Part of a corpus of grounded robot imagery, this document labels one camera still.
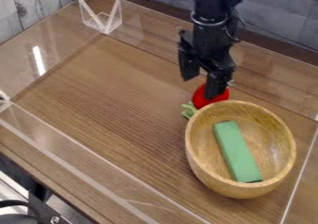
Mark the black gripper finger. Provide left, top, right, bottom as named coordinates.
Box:
left=203, top=72, right=233, bottom=99
left=178, top=46, right=201, bottom=81

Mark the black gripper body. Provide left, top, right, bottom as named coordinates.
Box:
left=178, top=20, right=238, bottom=73

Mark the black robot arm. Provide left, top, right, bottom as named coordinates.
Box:
left=178, top=0, right=242, bottom=99

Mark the red plush strawberry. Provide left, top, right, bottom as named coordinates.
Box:
left=182, top=84, right=230, bottom=119

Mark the wooden bowl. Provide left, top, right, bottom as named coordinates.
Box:
left=186, top=100, right=297, bottom=199

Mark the green rectangular block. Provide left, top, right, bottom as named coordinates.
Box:
left=214, top=121, right=264, bottom=183

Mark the clear acrylic tray enclosure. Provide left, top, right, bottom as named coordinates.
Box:
left=0, top=0, right=318, bottom=224

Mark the black metal bracket with bolt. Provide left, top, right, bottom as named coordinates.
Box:
left=27, top=193, right=73, bottom=224

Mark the black cable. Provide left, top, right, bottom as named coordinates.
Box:
left=0, top=199, right=31, bottom=209

